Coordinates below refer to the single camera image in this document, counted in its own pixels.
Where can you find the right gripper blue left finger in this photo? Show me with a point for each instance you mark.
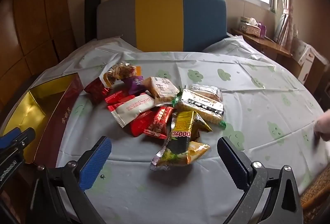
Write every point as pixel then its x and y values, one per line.
pixel 92 161

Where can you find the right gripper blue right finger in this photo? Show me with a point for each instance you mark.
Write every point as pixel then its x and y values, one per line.
pixel 236 162

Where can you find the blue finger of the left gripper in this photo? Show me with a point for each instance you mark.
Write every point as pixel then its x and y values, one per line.
pixel 19 144
pixel 8 138

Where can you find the yellow black snack bag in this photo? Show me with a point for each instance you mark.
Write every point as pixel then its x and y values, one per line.
pixel 181 147

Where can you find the green-edged cracker packet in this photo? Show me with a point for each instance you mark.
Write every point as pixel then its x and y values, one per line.
pixel 210 110

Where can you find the red foil snack packet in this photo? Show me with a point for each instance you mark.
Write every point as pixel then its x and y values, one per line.
pixel 143 121

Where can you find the white and red snack packet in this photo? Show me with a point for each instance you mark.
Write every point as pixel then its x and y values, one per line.
pixel 128 111

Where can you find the shiny red candy packet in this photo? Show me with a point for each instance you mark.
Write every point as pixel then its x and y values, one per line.
pixel 96 91

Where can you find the red patterned snack bar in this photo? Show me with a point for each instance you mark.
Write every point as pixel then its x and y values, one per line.
pixel 158 126

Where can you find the purple snack packet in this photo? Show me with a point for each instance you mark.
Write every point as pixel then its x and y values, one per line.
pixel 134 84

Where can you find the clear brown snack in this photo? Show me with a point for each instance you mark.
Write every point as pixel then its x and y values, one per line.
pixel 120 71

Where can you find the clear white bar packet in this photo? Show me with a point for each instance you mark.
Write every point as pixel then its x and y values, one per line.
pixel 207 91

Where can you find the person's hand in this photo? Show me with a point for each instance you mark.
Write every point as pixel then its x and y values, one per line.
pixel 322 126

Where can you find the gold and red gift box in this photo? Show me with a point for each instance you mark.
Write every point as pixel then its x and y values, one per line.
pixel 45 108

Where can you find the white green-cloud tablecloth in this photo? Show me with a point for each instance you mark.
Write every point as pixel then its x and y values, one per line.
pixel 269 116

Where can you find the wooden side table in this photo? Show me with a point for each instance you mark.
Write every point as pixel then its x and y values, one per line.
pixel 262 44

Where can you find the white cardboard box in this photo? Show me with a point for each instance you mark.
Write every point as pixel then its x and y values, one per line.
pixel 305 54

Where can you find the purple box on side table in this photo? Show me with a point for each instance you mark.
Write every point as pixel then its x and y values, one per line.
pixel 262 28

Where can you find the patterned tissue box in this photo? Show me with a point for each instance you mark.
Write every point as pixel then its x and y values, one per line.
pixel 249 26

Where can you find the grey yellow blue headboard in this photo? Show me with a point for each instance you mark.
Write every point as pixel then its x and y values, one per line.
pixel 163 25

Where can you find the black rolled mat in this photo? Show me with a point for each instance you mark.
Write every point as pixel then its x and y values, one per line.
pixel 90 19

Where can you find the wooden wall cabinet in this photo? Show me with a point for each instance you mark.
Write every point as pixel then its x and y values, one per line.
pixel 35 35

